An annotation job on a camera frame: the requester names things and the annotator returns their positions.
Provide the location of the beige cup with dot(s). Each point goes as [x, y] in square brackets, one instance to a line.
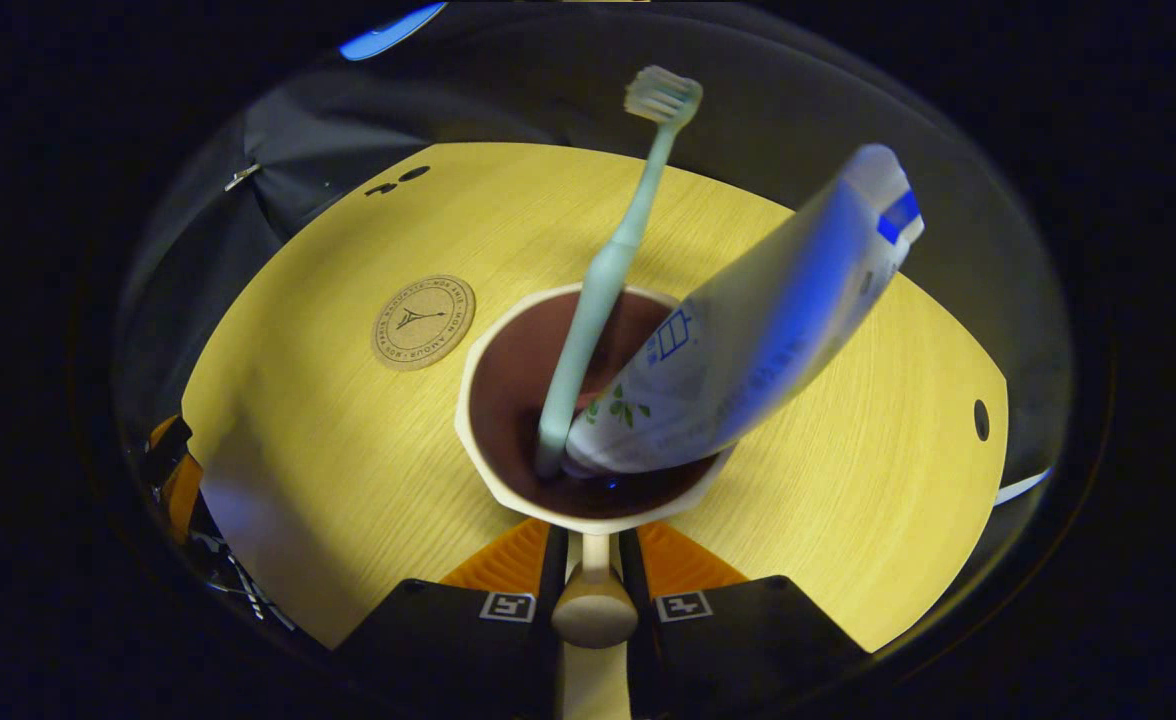
[508, 400]

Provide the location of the silver metal clip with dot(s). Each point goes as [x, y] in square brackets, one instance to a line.
[241, 177]

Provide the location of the white toothpaste tube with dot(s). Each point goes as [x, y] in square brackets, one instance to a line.
[768, 320]

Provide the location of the black backdrop cloth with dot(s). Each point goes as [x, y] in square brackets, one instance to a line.
[448, 80]

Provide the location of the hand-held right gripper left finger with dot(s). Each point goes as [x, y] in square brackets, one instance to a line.
[448, 650]

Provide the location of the light blue toothbrush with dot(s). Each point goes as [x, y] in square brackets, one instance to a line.
[598, 290]

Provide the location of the wooden desktop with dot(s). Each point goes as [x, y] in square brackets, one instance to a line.
[348, 450]

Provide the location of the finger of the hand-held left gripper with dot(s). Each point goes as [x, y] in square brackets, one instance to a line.
[184, 495]
[163, 430]

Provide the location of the white strip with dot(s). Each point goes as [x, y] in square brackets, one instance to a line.
[1023, 487]

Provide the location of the round cork coaster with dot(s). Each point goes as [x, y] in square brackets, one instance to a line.
[423, 322]

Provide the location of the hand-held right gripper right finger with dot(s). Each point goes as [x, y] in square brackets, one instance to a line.
[748, 650]

